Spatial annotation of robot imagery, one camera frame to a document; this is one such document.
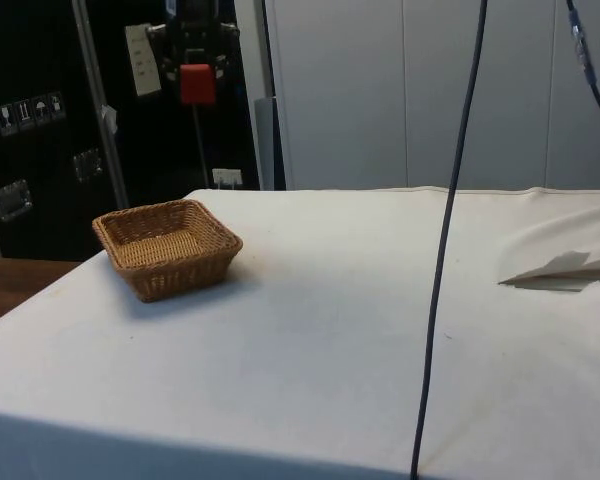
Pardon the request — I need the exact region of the square wicker basket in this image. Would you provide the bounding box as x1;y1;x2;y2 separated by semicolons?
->
91;198;244;304

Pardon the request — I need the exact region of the red cube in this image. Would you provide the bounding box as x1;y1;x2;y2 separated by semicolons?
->
179;63;217;106

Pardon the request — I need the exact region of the pale locker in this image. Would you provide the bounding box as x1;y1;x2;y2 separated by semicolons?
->
544;0;600;191
402;0;550;191
264;0;406;192

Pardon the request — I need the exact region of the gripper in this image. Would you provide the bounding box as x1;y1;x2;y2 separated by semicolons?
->
147;0;242;84

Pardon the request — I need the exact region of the black cabinet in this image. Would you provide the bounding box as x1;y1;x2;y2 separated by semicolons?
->
0;0;262;260

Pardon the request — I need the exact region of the black cable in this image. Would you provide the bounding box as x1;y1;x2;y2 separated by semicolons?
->
565;0;600;140
409;0;490;480

